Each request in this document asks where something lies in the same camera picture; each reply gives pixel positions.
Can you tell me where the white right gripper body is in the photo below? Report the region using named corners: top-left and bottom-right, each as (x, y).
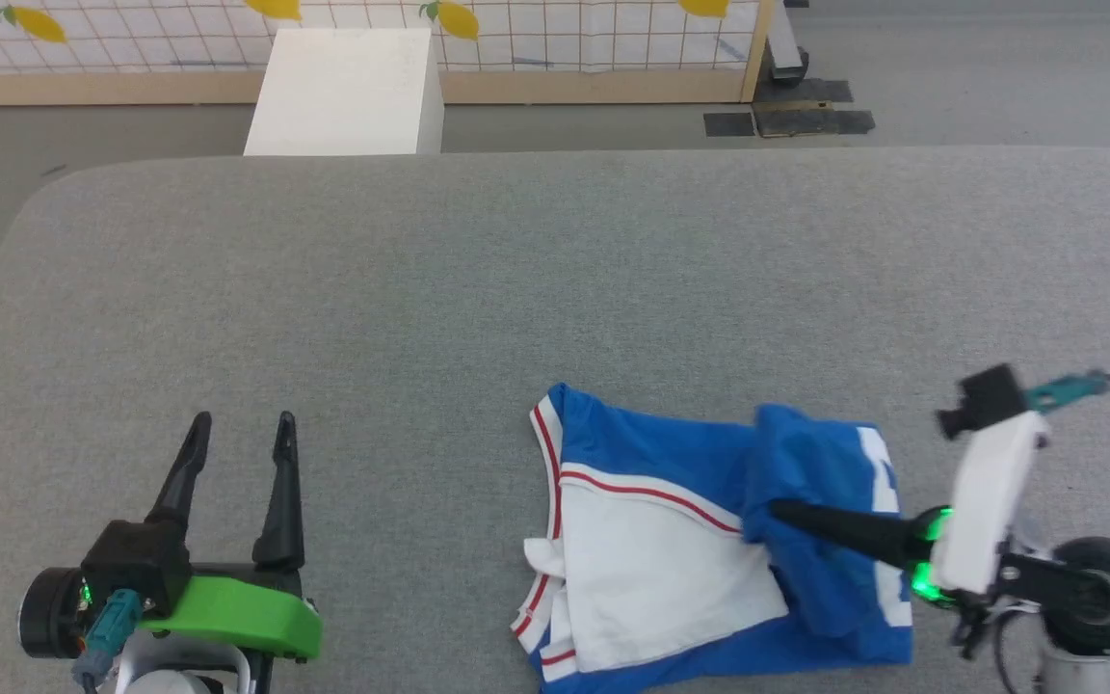
top-left (910, 410), bottom-right (1050, 606)

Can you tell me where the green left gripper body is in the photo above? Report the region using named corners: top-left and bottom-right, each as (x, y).
top-left (139, 564), bottom-right (323, 663)

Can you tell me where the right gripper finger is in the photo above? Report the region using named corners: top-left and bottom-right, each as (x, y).
top-left (772, 499), bottom-right (934, 570)

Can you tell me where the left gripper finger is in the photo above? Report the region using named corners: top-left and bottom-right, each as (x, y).
top-left (145, 412), bottom-right (213, 527)
top-left (251, 412), bottom-right (306, 570)

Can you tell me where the blue and white shirt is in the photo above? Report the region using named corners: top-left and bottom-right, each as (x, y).
top-left (512, 383), bottom-right (914, 694)

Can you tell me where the large black floor plate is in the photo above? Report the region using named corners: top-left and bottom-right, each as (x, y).
top-left (753, 101), bottom-right (876, 137)

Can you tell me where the white box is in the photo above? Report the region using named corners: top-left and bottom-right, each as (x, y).
top-left (243, 27), bottom-right (445, 157)

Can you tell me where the black plate under stand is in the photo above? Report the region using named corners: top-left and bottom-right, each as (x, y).
top-left (757, 79), bottom-right (854, 105)

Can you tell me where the grey metal stand bar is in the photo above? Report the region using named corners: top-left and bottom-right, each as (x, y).
top-left (767, 0), bottom-right (812, 88)

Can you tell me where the lemon print partition panel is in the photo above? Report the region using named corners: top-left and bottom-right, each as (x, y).
top-left (0, 0), bottom-right (776, 105)

